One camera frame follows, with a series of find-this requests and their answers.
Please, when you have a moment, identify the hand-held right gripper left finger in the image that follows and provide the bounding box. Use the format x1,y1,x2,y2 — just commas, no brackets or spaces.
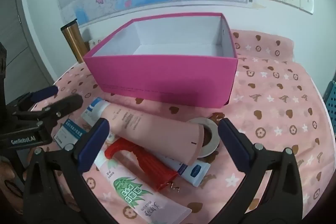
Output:
24,118,116,224

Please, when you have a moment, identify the red corkscrew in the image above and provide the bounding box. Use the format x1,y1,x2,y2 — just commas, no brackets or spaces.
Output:
104,137,181,192

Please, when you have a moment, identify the small white blue box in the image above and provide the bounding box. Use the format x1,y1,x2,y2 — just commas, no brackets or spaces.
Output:
54,119,87,149

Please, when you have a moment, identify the blue perforated storage basket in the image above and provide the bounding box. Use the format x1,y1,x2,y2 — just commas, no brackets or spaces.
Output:
325,81,336,135

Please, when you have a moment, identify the pink printed blanket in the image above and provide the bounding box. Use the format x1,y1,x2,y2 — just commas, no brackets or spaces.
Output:
26,30,334,224

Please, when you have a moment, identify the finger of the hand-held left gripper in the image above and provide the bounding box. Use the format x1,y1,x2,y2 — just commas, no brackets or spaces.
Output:
13,94,83,126
12,86,59,111

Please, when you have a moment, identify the white wall switch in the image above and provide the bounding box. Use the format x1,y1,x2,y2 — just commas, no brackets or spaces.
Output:
299,0,314,14

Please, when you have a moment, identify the large pink tube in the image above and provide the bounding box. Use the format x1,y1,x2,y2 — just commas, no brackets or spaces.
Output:
101,102,206,166

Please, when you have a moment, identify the pink cardboard box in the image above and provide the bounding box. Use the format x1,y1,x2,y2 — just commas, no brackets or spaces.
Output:
83,13,239,109

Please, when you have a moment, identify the grey wardrobe door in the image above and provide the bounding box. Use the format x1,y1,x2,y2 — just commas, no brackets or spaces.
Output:
0,0,53,98

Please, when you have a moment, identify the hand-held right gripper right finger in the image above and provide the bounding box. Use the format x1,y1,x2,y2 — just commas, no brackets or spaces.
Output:
217,118,313,224

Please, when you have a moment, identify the grey tape roll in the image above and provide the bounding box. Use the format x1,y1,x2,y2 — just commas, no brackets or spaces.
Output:
189,117,221,157

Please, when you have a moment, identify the white tube with blue logo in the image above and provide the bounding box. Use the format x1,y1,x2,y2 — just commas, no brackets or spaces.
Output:
157,153,211,186

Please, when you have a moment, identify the copper coloured tumbler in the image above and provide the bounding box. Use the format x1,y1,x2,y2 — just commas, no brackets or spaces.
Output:
60,20,91,64

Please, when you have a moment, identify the pink hand cream tube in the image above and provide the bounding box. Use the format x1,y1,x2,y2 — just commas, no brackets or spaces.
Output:
93,148,192,224

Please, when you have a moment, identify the white blue carton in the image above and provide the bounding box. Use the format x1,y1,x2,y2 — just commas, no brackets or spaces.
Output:
81,97,109,126

